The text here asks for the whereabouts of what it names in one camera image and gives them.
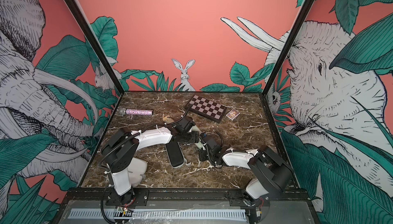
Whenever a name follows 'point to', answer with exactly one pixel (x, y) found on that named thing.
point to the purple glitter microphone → (123, 111)
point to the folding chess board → (206, 108)
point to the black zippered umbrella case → (175, 155)
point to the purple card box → (233, 114)
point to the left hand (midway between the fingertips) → (197, 135)
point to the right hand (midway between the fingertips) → (198, 150)
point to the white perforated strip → (160, 214)
